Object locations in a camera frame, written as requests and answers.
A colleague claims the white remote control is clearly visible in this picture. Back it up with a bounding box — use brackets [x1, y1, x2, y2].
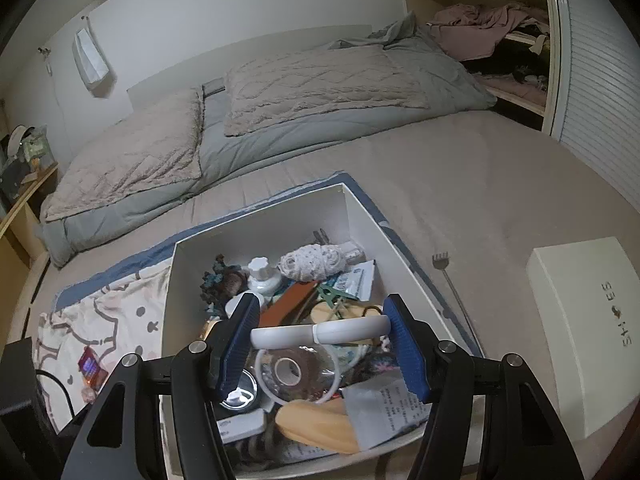
[217, 408, 267, 444]

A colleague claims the black round tin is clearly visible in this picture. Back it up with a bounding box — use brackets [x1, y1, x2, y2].
[220, 370, 259, 414]

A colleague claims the white teal paper packet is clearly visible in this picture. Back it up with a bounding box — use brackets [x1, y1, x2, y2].
[342, 370, 431, 451]

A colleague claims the bag of pink snacks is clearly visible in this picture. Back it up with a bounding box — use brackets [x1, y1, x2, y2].
[81, 386, 98, 404]

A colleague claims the red cigarette pack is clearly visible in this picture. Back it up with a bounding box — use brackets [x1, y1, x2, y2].
[78, 346, 108, 392]

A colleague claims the cartoon bear blanket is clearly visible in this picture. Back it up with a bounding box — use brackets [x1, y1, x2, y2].
[34, 172, 476, 408]

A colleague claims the white shoe box lid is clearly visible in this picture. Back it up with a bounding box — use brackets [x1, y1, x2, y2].
[526, 237, 639, 441]

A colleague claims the dark blue figurine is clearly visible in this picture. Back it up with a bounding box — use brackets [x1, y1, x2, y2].
[200, 254, 248, 318]

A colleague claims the metal back scratcher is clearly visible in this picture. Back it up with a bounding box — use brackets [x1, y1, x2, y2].
[432, 252, 485, 356]

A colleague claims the clear tape roll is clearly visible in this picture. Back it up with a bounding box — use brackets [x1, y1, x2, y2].
[254, 344, 342, 405]

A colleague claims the wooden side shelf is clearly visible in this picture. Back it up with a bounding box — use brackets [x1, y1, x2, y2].
[1, 162, 58, 347]

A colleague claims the brown leather case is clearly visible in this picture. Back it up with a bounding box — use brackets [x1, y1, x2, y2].
[258, 281, 318, 328]

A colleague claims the white plastic bottle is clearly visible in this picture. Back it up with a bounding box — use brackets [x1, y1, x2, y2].
[247, 257, 283, 296]

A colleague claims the white cardboard box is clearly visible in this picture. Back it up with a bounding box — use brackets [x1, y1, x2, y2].
[159, 181, 482, 480]

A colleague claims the green hair clip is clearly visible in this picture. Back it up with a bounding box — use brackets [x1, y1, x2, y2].
[317, 284, 358, 320]

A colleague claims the white knitted cloth ball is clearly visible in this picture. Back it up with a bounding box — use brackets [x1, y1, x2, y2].
[278, 244, 347, 282]

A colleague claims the left beige quilted blanket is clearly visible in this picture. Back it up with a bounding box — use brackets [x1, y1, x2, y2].
[42, 88, 204, 222]

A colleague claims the beige quilted blanket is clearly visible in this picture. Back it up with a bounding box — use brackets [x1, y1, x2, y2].
[224, 44, 430, 136]
[42, 88, 204, 222]

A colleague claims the white cap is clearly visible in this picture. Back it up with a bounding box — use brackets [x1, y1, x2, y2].
[6, 125, 35, 160]

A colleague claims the white louvered door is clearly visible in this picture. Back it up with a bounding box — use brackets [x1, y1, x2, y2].
[552, 0, 639, 208]

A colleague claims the grey folded duvet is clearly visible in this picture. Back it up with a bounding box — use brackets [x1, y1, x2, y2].
[40, 15, 495, 266]

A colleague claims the white headboard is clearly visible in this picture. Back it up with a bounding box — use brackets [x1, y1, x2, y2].
[127, 24, 372, 110]

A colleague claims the right beige quilted blanket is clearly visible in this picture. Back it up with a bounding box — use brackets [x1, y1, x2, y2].
[224, 44, 430, 136]

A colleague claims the pink clothes pile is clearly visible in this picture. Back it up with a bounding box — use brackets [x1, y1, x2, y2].
[426, 2, 549, 62]

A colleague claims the black cable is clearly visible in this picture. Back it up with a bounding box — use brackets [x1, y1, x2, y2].
[34, 368, 79, 421]

